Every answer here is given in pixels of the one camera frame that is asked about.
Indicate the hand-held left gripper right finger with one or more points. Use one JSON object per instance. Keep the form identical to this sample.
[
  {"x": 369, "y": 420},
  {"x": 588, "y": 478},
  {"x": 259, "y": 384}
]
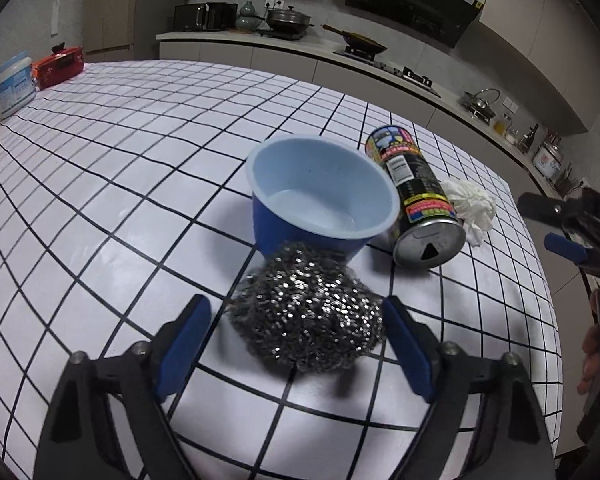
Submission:
[{"x": 410, "y": 350}]

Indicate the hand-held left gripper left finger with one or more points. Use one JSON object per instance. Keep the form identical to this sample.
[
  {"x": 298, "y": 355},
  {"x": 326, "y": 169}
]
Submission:
[{"x": 185, "y": 345}]

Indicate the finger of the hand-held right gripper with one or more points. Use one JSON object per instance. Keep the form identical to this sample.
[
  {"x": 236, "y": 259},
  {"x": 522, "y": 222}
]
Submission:
[
  {"x": 540, "y": 204},
  {"x": 562, "y": 246}
]

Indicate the steel wool scrubber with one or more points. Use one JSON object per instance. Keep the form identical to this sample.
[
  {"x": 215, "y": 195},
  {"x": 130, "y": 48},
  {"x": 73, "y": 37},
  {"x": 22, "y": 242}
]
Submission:
[{"x": 305, "y": 315}]

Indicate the person's right hand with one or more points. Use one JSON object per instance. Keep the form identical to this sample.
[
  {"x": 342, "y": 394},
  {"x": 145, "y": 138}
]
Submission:
[{"x": 591, "y": 360}]

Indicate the white rice cooker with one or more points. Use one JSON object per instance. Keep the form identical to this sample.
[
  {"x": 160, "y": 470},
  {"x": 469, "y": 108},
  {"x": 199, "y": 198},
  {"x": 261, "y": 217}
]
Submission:
[{"x": 547, "y": 162}]

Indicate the dark glass bottle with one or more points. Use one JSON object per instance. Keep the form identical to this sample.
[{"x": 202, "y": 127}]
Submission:
[{"x": 534, "y": 139}]

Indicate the crumpled white tissue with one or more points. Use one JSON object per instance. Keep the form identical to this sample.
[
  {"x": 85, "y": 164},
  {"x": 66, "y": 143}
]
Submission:
[{"x": 472, "y": 205}]

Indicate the small glass jar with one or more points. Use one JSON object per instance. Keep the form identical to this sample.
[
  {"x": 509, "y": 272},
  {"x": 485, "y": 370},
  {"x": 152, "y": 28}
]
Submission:
[{"x": 516, "y": 137}]

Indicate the yellow liquid bottle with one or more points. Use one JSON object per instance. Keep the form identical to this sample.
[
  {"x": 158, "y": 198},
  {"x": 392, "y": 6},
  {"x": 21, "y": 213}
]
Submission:
[{"x": 502, "y": 125}]

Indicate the metal kettle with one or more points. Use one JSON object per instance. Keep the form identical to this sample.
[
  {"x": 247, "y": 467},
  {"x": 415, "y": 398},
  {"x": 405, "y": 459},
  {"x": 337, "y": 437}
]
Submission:
[{"x": 480, "y": 107}]

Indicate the black drink can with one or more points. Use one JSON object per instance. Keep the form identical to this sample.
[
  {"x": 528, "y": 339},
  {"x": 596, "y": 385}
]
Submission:
[{"x": 415, "y": 185}]

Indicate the blue plastic bowl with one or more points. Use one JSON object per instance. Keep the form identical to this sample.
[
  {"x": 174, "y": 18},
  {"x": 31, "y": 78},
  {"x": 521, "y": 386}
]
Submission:
[{"x": 325, "y": 185}]

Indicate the white grid tablecloth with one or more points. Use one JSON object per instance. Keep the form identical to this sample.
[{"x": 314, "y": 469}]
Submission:
[{"x": 130, "y": 160}]

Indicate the gas stove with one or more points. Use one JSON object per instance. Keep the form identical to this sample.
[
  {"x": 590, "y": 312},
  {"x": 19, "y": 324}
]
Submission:
[{"x": 395, "y": 70}]

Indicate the frying pan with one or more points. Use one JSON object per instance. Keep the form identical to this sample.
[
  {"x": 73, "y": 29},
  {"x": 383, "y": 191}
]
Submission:
[{"x": 362, "y": 42}]

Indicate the black range hood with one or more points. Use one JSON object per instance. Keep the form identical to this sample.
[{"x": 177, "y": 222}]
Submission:
[{"x": 410, "y": 0}]

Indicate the kitchen counter cabinets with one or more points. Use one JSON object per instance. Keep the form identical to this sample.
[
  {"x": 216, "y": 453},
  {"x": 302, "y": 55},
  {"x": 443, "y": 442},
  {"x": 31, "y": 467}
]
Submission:
[{"x": 205, "y": 52}]

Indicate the red pot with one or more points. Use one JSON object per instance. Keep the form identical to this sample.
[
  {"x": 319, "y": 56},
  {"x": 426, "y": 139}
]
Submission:
[{"x": 57, "y": 67}]

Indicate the white plastic tub blue label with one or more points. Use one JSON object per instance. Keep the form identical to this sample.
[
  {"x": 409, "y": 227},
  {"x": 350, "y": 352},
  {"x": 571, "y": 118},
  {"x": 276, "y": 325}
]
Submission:
[{"x": 12, "y": 90}]

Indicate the wok with lid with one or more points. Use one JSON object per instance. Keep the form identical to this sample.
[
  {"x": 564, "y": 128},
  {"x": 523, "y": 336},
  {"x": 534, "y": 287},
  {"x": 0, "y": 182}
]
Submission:
[{"x": 290, "y": 20}]

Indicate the black toaster oven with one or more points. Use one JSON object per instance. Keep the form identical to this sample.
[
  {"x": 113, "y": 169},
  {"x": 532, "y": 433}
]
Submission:
[{"x": 205, "y": 16}]

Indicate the teal ceramic vase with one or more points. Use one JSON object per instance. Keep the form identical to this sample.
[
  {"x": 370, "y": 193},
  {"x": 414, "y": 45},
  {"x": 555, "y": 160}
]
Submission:
[{"x": 246, "y": 17}]

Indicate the tall beige cabinet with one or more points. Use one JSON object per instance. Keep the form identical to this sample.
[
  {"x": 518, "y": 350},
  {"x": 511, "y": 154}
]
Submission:
[{"x": 112, "y": 5}]

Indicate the wall outlet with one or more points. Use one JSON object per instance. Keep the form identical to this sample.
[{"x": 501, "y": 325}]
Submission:
[
  {"x": 511, "y": 106},
  {"x": 274, "y": 2}
]

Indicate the wall cabinet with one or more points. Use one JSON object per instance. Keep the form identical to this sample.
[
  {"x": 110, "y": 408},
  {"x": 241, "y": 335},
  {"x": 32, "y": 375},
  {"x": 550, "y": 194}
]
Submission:
[{"x": 540, "y": 35}]

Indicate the white wall panel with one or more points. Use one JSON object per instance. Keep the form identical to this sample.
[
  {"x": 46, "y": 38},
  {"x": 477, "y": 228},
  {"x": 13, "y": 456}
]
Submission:
[{"x": 55, "y": 17}]

